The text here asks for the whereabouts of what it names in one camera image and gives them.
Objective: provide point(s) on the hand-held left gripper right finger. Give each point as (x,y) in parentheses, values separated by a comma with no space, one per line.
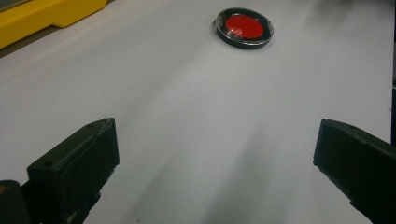
(358,158)

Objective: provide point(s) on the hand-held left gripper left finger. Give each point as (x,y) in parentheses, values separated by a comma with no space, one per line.
(71,168)

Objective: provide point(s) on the round red ink pad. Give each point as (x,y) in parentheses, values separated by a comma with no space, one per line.
(244,27)

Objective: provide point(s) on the yellow plastic box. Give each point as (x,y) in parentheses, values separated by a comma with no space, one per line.
(37,17)

